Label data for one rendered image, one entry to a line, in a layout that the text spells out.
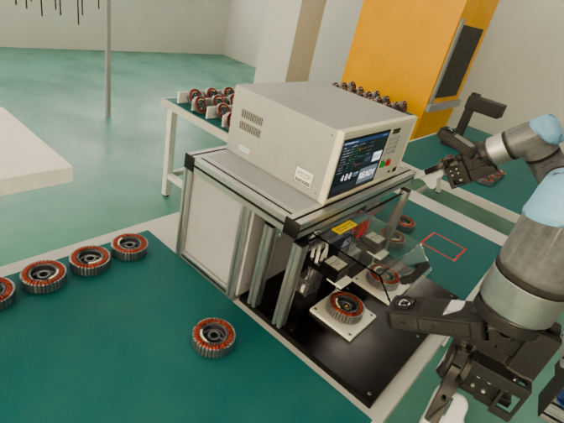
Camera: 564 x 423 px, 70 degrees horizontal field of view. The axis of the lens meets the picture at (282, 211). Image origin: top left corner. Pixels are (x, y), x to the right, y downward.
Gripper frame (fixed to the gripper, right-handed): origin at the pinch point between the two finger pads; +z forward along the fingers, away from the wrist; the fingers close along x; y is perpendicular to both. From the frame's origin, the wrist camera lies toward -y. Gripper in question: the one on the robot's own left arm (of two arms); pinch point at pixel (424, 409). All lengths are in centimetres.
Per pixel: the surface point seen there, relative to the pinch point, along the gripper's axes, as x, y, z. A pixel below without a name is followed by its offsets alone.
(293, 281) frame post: 34, -36, 21
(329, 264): 51, -33, 23
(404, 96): 418, -117, 36
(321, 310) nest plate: 48, -30, 37
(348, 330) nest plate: 47, -20, 37
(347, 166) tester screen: 53, -37, -7
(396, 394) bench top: 39, -2, 40
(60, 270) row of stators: 7, -93, 36
